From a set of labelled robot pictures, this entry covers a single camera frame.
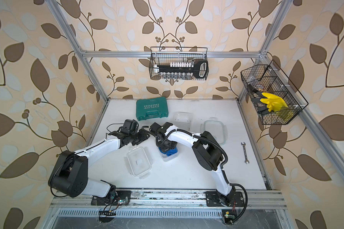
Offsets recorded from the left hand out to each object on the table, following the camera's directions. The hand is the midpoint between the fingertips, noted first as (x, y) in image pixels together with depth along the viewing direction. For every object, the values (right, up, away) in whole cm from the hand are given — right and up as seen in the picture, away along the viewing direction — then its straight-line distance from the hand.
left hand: (146, 134), depth 89 cm
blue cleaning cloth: (+15, -10, -5) cm, 18 cm away
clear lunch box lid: (+48, +3, +14) cm, 50 cm away
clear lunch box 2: (+13, -13, -7) cm, 19 cm away
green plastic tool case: (-1, +17, +20) cm, 26 cm away
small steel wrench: (+62, -16, -3) cm, 64 cm away
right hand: (+14, -8, +1) cm, 16 cm away
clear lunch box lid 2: (-5, -17, -2) cm, 17 cm away
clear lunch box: (+24, +8, +19) cm, 32 cm away
